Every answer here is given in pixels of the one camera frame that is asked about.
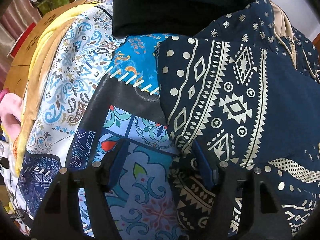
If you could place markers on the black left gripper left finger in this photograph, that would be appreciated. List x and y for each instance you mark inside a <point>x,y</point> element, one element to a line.
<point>58,216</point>

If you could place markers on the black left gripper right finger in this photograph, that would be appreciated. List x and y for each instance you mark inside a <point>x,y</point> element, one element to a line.
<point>262,216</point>

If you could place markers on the navy patterned garment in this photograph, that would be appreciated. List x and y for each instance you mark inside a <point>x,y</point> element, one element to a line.
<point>238,75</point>

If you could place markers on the pink plush garment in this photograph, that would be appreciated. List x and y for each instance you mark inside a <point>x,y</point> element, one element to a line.
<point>10,111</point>

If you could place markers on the blue patchwork bed quilt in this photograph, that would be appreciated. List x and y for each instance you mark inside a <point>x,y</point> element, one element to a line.
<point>101,89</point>

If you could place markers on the brown cardboard box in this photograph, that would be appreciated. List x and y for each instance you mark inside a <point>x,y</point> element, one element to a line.
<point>17,77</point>

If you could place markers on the yellow blanket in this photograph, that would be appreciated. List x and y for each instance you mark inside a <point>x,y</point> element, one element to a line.
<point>39,69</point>

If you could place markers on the red box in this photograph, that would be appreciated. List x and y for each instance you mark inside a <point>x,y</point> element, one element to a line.
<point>19,42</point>

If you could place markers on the striped curtain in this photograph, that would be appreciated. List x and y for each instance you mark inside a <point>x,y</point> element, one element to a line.
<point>15,20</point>

